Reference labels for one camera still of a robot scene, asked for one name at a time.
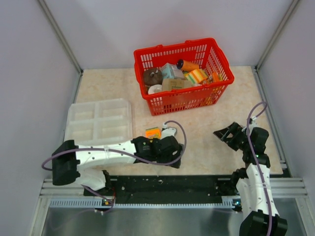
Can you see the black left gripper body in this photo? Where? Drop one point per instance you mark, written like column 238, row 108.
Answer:
column 171, row 157

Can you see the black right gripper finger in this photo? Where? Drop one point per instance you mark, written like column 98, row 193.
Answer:
column 233, row 128
column 224, row 135

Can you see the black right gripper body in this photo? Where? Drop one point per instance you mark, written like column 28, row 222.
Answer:
column 239, row 140

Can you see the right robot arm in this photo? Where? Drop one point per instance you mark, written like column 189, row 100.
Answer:
column 252, row 182

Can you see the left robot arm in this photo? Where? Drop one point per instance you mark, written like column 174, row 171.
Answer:
column 73, row 163

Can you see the orange yellow sponge pack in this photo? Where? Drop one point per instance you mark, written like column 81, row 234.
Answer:
column 153, row 133

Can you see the orange small packet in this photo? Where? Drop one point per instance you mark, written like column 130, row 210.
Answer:
column 214, row 78

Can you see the white tape roll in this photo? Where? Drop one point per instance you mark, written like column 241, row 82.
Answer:
column 154, row 89

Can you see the yellow green striped sponge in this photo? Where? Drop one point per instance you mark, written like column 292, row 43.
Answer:
column 197, row 76

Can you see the brown cardboard box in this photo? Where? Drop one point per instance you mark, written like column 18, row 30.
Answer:
column 175, row 84

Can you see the brown round object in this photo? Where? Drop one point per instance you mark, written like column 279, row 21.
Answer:
column 152, row 76

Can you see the orange bottle dark cap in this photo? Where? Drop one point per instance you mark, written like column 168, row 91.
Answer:
column 185, row 65

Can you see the teal white box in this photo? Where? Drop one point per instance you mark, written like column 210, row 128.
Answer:
column 170, row 71

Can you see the red plastic basket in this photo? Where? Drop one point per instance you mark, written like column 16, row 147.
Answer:
column 204, row 52

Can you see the clear plastic compartment tray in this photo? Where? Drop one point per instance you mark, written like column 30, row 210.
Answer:
column 99, row 123

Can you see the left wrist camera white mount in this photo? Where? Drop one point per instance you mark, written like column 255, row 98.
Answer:
column 168, row 131

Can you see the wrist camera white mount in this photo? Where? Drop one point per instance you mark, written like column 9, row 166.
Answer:
column 168, row 131
column 251, row 122

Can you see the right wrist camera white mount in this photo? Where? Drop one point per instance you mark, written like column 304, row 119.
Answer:
column 251, row 122

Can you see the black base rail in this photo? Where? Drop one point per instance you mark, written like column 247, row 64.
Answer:
column 192, row 189

